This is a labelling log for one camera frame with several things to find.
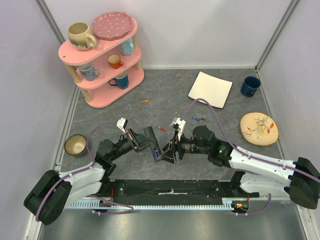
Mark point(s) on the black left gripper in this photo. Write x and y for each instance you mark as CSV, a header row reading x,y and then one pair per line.
x,y
132,135

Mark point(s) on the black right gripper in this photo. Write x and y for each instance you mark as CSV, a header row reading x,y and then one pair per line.
x,y
178,146

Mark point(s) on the black remote control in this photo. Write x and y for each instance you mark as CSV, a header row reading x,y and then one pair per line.
x,y
154,146

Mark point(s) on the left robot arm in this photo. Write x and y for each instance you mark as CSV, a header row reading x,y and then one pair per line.
x,y
55,191

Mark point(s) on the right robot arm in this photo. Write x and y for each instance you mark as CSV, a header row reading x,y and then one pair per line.
x,y
256,173

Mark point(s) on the dark teal mug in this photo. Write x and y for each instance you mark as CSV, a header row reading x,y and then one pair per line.
x,y
121,81

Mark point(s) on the brown ceramic bowl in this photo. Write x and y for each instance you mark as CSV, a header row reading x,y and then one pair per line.
x,y
75,145

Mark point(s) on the white square plate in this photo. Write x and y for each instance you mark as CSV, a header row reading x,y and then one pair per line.
x,y
214,90

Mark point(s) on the pink three-tier shelf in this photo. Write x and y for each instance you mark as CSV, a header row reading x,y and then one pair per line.
x,y
98,93

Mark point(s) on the orange mug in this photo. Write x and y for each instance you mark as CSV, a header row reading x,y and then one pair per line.
x,y
115,61

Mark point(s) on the grey blue mug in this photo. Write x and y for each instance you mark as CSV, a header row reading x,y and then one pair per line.
x,y
88,71

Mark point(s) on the round wooden bird plate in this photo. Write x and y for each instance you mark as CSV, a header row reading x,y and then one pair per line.
x,y
259,129

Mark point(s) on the light blue mug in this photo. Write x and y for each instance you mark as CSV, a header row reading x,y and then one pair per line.
x,y
127,47

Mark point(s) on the navy blue mug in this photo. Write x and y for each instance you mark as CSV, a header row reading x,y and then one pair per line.
x,y
250,86

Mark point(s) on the beige ceramic mug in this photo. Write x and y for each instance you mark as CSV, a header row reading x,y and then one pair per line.
x,y
81,36

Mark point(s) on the pink dotted plate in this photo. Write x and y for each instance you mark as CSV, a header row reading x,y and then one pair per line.
x,y
112,26

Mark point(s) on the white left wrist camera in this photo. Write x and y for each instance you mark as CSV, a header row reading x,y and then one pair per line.
x,y
122,123

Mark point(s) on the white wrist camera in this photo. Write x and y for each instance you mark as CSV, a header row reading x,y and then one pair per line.
x,y
122,123
178,124

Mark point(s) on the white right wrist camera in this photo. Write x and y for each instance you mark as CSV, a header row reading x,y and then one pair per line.
x,y
178,124

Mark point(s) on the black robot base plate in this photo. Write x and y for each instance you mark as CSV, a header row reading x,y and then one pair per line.
x,y
171,192

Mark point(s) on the slotted cable duct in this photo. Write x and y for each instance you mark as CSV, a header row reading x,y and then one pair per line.
x,y
95,204

